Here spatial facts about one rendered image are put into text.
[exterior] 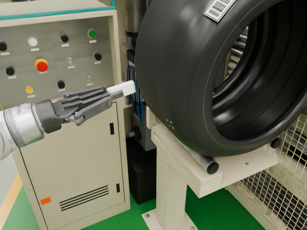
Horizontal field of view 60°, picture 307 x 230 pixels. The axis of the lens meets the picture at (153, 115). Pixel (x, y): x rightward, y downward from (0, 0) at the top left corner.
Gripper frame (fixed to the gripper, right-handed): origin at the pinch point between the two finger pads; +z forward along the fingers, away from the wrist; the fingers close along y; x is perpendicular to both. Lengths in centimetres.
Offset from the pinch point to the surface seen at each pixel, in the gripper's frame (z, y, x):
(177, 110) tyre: 10.4, -9.3, 5.2
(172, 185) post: 24, 26, 81
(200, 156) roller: 19.8, -5.6, 30.1
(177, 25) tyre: 15.1, -3.6, -13.3
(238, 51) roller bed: 68, 32, 21
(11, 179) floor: -66, 120, 112
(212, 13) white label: 19.8, -10.3, -16.3
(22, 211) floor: -61, 84, 113
